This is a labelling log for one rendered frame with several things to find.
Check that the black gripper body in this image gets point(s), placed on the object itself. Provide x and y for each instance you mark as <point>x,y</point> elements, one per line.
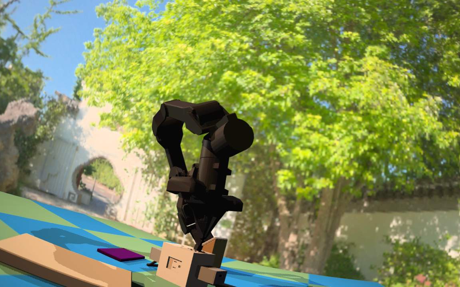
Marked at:
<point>209,184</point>

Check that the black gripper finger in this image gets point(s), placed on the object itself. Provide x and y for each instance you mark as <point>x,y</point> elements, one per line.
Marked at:
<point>203,213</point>
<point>219,212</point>

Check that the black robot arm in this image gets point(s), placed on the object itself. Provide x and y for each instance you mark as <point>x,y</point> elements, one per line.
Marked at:
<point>227,136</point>

